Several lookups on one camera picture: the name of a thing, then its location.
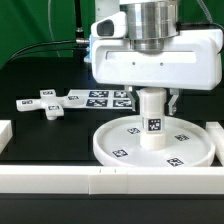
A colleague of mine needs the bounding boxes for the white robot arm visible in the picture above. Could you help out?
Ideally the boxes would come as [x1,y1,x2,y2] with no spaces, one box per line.
[90,0,224,114]

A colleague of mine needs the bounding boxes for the white right fence block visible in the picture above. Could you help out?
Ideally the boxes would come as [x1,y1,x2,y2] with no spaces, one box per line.
[206,122,224,167]

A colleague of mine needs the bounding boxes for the white round table top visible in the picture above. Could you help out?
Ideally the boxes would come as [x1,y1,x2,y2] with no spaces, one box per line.
[93,115,215,167]

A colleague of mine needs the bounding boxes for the white marker sheet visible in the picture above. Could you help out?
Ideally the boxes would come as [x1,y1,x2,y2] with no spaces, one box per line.
[68,90,132,109]

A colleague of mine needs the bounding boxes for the white front fence bar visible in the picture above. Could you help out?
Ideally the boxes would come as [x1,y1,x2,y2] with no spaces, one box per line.
[0,165,224,195]

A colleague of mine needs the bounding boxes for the white fence block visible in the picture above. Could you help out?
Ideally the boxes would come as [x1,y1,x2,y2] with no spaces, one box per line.
[0,120,13,154]
[206,122,224,167]

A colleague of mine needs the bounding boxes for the black vertical cable connector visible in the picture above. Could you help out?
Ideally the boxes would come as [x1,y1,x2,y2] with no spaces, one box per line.
[74,0,84,44]

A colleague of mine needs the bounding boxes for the white left fence block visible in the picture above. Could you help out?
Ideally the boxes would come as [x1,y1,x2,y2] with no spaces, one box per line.
[0,120,13,154]

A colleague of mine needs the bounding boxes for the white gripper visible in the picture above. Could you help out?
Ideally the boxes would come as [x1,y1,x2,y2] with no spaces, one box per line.
[92,29,223,116]

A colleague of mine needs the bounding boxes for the black cable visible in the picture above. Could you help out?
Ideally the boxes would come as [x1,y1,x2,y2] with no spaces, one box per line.
[2,39,91,68]

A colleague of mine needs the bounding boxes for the white cross-shaped table base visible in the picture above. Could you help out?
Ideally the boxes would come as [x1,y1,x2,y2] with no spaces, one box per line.
[16,89,84,120]

